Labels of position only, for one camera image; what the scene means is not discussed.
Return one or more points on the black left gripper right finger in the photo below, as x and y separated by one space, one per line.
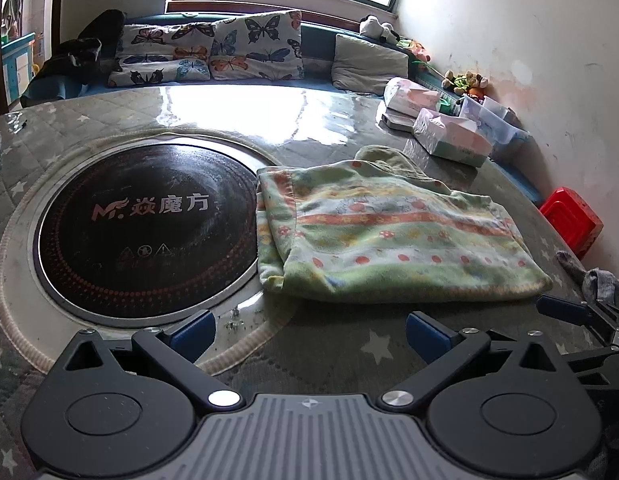
447 354

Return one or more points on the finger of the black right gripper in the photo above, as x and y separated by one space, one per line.
589 317
597 368

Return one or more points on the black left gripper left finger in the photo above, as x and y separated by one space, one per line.
170 356

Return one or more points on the green patterned children's garment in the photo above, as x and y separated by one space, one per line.
375 229

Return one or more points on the grey knitted sock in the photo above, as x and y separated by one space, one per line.
598 286

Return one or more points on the red plastic stool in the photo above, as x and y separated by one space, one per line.
573 219

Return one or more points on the round black induction cooktop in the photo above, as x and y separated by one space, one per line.
151 231

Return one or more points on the clear plastic storage box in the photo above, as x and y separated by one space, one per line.
495 129

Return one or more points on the blue sofa bench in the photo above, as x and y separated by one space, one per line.
318 45

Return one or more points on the yellow green plush toys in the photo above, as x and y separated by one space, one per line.
468 83

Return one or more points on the butterfly pillow left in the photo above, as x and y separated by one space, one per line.
148 55

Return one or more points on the butterfly pillow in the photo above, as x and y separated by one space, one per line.
148 55
264 46

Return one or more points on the grey cushion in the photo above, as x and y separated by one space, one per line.
360 66

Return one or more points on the black clothing pile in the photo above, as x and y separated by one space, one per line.
78 63

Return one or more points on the butterfly pillow right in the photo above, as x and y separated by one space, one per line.
264 46

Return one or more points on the light blue cabinet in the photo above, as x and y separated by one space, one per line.
17 62

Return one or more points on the white plush toy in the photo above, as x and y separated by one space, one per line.
384 33

